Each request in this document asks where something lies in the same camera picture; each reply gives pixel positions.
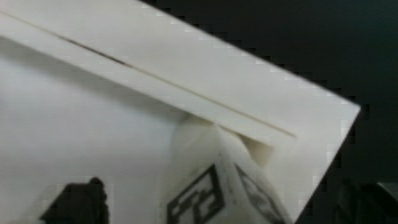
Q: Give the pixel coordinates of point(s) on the white leg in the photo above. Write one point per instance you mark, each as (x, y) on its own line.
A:
(213, 189)

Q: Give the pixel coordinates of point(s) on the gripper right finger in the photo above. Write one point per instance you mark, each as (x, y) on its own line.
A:
(368, 203)

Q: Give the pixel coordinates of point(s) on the white square tabletop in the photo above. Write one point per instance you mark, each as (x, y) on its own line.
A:
(84, 129)

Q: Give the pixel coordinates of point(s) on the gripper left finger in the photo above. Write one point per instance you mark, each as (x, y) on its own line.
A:
(78, 206)

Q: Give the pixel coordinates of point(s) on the white U-shaped fence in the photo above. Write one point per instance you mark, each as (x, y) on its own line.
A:
(137, 47)

